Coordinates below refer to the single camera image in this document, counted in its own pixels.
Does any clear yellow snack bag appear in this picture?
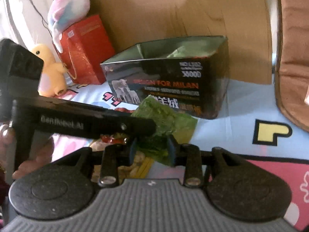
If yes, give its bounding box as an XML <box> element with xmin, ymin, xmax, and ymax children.
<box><xmin>91</xmin><ymin>148</ymin><xmax>155</xmax><ymax>184</ymax></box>

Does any light green snack packet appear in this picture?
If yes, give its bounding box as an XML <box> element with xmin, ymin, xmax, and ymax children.
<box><xmin>131</xmin><ymin>95</ymin><xmax>197</xmax><ymax>166</ymax></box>

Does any person left hand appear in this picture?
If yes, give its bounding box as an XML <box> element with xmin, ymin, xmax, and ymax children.
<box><xmin>1</xmin><ymin>123</ymin><xmax>54</xmax><ymax>180</ymax></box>

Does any yellow duck plush toy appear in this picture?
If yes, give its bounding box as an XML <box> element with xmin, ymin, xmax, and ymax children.
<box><xmin>31</xmin><ymin>43</ymin><xmax>68</xmax><ymax>97</ymax></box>

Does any red gift bag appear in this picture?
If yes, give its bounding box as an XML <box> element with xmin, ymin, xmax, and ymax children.
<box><xmin>58</xmin><ymin>15</ymin><xmax>116</xmax><ymax>85</ymax></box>

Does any peppa pig bed sheet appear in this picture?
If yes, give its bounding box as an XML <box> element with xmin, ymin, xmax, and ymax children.
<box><xmin>38</xmin><ymin>77</ymin><xmax>309</xmax><ymax>231</ymax></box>

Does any black cardboard box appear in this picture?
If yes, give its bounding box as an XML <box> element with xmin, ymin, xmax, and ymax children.
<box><xmin>101</xmin><ymin>36</ymin><xmax>230</xmax><ymax>119</ymax></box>

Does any pink blue unicorn plush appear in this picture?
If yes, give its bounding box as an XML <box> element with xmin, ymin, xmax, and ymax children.
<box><xmin>48</xmin><ymin>0</ymin><xmax>90</xmax><ymax>53</ymax></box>

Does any wooden board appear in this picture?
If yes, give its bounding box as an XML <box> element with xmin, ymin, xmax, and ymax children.
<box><xmin>90</xmin><ymin>0</ymin><xmax>272</xmax><ymax>84</ymax></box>

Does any brown seat cushion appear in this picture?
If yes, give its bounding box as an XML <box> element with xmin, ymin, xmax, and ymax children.
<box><xmin>275</xmin><ymin>0</ymin><xmax>308</xmax><ymax>131</ymax></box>

